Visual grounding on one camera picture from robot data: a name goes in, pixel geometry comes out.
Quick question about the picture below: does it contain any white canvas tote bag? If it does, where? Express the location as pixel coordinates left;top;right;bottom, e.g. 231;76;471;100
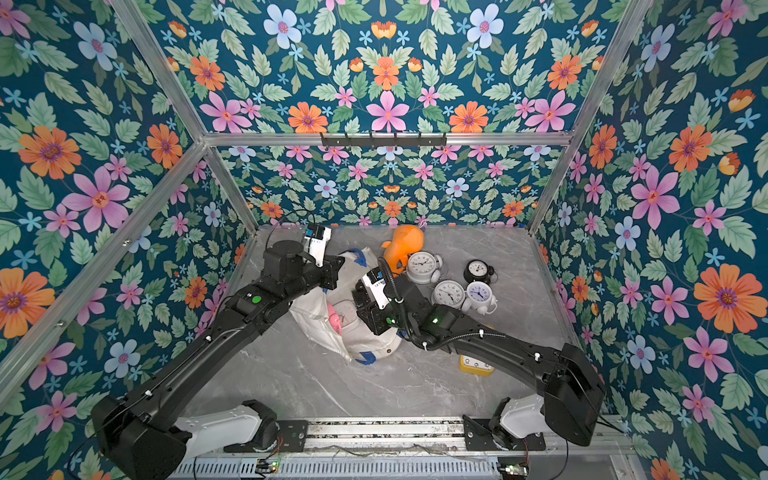
289;247;402;365

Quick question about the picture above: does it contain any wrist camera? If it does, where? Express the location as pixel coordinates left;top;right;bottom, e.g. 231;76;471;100
302;223;332;267
361;267;390;310

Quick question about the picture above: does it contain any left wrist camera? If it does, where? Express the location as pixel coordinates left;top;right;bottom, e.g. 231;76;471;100
302;223;332;267

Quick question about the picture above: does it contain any silver twin-bell alarm clock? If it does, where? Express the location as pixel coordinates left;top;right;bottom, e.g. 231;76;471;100
406;251;444;285

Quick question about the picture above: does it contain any small black alarm clock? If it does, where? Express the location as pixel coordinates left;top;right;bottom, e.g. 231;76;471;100
463;259;498;285

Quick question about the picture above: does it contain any pink alarm clock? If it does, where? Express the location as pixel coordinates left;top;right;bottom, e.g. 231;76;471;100
327;303;343;335

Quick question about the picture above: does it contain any white twin-bell alarm clock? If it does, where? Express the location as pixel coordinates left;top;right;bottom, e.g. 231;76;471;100
461;281;498;315

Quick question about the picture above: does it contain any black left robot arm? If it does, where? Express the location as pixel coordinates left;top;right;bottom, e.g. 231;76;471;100
91;240;345;479

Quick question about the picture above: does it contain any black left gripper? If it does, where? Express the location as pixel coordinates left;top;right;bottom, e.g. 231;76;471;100
279;254;347;305

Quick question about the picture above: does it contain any orange plush whale toy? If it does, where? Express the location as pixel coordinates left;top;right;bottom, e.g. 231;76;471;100
381;225;424;276

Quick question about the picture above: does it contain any black yellow square clock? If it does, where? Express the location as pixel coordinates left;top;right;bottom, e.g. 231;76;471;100
459;355;495;377

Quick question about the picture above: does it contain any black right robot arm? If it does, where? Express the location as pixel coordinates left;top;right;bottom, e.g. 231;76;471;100
352;274;606;447

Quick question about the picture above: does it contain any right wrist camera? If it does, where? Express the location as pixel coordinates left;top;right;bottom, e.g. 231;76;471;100
361;267;390;310

